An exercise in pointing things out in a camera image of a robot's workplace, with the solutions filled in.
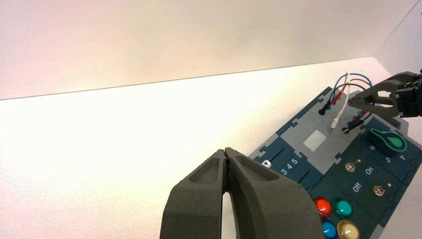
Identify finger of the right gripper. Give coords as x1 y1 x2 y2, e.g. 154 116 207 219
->
349 99 400 118
348 71 420 104

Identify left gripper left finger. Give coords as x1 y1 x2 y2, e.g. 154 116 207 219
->
159 149 229 239

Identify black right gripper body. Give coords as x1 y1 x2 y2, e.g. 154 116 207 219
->
394 74 422 118

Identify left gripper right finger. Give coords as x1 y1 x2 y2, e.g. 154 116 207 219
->
224 147 326 239

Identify black jumper wire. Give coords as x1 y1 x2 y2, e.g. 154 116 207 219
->
318 83 373 134

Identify green black rotary knob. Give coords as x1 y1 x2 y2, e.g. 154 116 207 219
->
364 126 408 156

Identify red push button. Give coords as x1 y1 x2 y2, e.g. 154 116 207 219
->
312 196 333 219

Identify blue push button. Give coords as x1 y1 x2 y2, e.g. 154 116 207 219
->
320 220 337 239

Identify blue grey control panel board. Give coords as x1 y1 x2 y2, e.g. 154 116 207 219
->
249 86 422 239

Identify teal push button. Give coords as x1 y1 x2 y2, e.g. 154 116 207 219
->
332 197 353 219

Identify white square display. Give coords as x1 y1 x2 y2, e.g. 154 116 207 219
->
303 129 327 152

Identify yellow push button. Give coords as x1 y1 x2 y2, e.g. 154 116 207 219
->
336 220 361 239

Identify blue jumper wire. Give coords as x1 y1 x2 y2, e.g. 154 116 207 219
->
328 72 373 130

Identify red jumper wire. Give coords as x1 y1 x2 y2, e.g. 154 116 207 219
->
331 78 375 118

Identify white jumper wire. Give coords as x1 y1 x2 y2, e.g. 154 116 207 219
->
329 71 351 135

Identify metal toggle switch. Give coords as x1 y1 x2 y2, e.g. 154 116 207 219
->
344 159 362 173
372 183 392 197

